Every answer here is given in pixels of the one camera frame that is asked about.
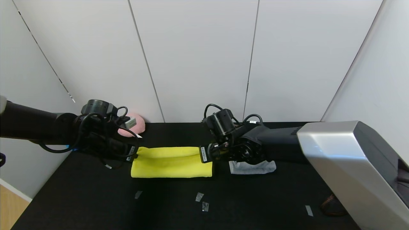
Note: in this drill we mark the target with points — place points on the yellow towel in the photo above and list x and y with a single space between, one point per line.
172 163

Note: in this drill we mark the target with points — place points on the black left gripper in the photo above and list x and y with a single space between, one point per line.
131 153

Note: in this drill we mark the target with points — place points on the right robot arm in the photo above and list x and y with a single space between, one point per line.
335 153

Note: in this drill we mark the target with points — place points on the black fabric table cover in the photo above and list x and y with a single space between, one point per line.
255 198

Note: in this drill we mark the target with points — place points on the clear tape piece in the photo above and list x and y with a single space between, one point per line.
205 206
138 194
199 196
309 210

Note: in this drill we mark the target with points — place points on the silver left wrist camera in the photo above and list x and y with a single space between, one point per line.
130 122

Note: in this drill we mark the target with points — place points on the grey towel with orange pattern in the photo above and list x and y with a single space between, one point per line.
252 167

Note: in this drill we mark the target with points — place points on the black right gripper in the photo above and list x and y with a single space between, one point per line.
203 154

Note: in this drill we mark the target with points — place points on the pink plush peach toy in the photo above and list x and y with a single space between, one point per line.
139 123

